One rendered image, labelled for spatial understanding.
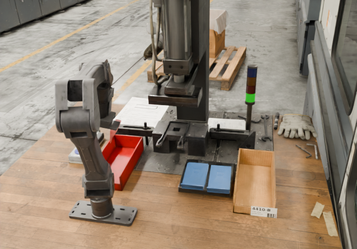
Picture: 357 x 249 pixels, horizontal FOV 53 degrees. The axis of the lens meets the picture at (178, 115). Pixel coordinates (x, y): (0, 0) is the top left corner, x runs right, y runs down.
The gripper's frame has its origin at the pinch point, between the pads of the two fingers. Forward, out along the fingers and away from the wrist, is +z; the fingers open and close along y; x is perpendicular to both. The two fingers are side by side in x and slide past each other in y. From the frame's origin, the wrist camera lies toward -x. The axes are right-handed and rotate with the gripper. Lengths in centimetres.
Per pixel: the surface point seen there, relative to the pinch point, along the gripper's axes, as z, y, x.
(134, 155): 8.8, -12.5, -5.7
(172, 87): -16.8, -21.5, -13.7
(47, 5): 160, 296, -637
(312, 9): 5, -142, -303
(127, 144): 12.5, -7.6, -16.4
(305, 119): 0, -79, -41
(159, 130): 3.8, -19.2, -17.2
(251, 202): 4, -53, 12
